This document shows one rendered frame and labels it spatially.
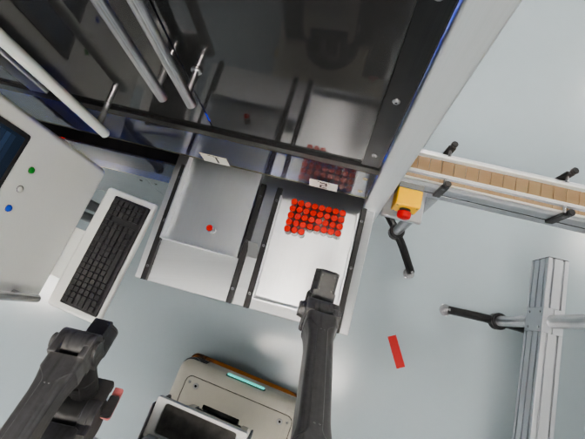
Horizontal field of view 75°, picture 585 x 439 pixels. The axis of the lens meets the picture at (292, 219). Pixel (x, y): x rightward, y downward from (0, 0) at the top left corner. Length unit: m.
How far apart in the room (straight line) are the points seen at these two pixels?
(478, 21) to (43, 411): 0.83
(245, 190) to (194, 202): 0.17
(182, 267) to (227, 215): 0.22
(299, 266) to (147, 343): 1.24
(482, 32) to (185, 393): 1.73
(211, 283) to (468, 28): 0.98
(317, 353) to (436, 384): 1.57
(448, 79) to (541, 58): 2.37
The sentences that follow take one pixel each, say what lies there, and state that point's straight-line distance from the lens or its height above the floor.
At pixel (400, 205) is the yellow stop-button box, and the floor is 1.02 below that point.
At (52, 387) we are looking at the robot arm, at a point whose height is 1.42.
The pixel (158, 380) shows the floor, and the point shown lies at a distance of 2.24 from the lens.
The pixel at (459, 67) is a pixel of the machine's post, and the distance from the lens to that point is 0.62.
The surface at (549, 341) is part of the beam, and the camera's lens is 1.78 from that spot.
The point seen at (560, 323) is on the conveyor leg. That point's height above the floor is 0.63.
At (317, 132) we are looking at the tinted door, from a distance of 0.87.
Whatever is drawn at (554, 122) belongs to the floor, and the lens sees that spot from 2.79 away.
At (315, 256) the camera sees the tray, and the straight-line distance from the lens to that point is 1.22.
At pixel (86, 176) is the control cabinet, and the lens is 1.49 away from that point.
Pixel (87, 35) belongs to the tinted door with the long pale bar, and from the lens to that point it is 0.89.
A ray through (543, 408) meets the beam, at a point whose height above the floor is 0.55.
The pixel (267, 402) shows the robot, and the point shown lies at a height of 0.28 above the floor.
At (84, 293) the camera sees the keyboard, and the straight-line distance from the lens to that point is 1.46.
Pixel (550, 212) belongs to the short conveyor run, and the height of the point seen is 0.93.
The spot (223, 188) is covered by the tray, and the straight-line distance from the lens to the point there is 1.31.
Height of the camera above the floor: 2.08
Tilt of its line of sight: 75 degrees down
